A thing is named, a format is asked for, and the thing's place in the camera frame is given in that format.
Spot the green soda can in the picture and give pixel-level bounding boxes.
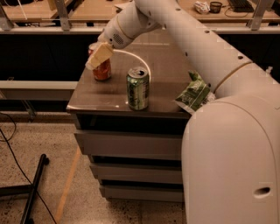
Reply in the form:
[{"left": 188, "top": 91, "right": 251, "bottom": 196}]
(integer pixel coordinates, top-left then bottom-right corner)
[{"left": 126, "top": 66, "right": 150, "bottom": 110}]

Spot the red coke can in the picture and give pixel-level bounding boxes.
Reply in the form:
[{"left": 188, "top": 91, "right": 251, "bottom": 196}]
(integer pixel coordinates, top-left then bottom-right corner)
[{"left": 88, "top": 43, "right": 111, "bottom": 81}]

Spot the grey drawer cabinet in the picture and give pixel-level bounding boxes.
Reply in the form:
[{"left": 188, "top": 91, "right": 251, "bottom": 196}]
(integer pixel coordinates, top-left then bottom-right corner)
[{"left": 66, "top": 30, "right": 191, "bottom": 202}]

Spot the black floor cable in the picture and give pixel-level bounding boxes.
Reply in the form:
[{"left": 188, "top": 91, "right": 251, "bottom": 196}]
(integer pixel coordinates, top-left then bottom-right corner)
[{"left": 0, "top": 112, "right": 58, "bottom": 224}]

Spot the black mesh cup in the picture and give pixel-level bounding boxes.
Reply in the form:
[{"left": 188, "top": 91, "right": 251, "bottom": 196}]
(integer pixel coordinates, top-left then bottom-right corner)
[{"left": 210, "top": 2, "right": 222, "bottom": 14}]

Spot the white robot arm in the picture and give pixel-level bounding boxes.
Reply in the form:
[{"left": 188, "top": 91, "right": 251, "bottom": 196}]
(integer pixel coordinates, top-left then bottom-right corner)
[{"left": 87, "top": 0, "right": 280, "bottom": 224}]

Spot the wooden desk with metal legs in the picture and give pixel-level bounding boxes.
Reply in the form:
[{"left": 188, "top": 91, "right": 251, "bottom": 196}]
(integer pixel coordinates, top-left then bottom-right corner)
[{"left": 1, "top": 0, "right": 280, "bottom": 33}]

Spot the clear sanitizer bottle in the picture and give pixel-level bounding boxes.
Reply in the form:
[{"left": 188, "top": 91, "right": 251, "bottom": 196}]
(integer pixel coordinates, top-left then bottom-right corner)
[{"left": 265, "top": 66, "right": 273, "bottom": 76}]

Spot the black keyboard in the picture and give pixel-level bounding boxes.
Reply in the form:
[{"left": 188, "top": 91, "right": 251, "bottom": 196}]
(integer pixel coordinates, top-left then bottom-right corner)
[{"left": 227, "top": 0, "right": 254, "bottom": 13}]

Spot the black stand base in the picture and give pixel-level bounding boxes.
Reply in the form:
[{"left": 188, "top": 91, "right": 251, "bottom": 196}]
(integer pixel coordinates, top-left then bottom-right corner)
[{"left": 0, "top": 154, "right": 49, "bottom": 224}]

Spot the white crumpled wrapper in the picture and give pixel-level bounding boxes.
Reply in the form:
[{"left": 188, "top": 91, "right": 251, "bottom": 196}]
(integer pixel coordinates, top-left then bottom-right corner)
[{"left": 193, "top": 1, "right": 210, "bottom": 14}]

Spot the green chip bag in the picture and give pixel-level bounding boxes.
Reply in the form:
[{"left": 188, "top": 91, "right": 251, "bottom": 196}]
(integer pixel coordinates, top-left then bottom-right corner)
[{"left": 175, "top": 71, "right": 216, "bottom": 115}]

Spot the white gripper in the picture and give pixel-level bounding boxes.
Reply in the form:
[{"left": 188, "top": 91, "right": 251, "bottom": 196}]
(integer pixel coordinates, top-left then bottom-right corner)
[{"left": 86, "top": 15, "right": 133, "bottom": 70}]

